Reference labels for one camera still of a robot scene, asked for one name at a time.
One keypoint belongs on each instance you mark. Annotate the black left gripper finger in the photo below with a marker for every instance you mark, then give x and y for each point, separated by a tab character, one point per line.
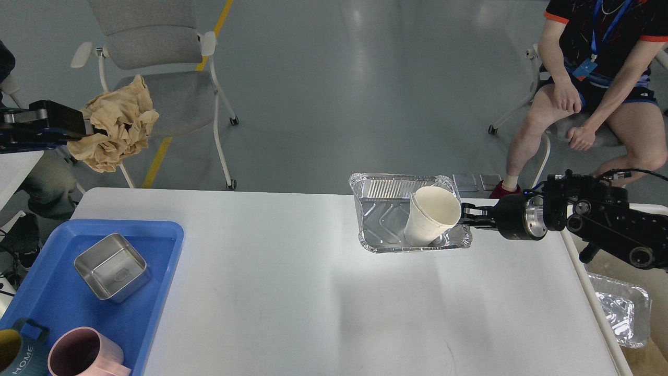
27	142
47	117

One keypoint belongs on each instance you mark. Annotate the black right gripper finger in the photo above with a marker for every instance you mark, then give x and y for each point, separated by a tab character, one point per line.
471	210
478	222

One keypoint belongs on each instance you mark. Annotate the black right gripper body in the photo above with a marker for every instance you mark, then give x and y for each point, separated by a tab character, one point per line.
520	217

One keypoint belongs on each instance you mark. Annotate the white paper cup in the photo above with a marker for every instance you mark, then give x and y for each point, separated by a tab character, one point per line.
433	210

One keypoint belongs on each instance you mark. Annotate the brown paper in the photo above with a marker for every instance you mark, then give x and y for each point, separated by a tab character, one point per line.
122	121

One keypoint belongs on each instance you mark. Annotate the aluminium foil tray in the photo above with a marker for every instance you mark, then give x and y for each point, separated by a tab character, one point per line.
382	203

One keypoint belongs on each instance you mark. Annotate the stainless steel tray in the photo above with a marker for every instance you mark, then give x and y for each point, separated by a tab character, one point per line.
112	268

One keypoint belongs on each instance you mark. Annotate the pink mug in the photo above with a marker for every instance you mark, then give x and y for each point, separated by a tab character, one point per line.
85	351

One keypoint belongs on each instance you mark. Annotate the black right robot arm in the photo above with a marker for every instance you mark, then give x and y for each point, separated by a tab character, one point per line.
589	207

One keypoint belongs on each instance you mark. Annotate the metal floor plate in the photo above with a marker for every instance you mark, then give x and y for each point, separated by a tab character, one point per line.
490	181
465	182

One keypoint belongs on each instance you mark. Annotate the white side table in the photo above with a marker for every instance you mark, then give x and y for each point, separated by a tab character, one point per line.
15	167

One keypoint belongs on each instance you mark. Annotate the white chair at left edge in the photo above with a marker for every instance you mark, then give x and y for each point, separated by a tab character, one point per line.
10	87

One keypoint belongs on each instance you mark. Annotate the grey chair under person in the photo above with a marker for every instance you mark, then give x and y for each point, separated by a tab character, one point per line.
605	136

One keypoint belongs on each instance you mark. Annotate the grey office chair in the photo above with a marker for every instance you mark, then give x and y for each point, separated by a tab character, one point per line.
153	33

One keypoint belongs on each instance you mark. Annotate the foil tray in bin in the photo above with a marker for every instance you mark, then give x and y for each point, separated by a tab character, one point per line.
627	308

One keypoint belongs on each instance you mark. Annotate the blue plastic tray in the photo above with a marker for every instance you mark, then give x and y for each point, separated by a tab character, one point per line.
54	295

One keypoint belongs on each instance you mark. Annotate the seated person black shirt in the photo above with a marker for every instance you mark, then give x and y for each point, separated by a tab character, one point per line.
598	55

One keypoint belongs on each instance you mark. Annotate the beige waste bin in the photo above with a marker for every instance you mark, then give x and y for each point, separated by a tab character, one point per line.
650	360

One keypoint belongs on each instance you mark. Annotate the dark teal home mug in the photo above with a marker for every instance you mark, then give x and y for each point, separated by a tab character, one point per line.
22	354

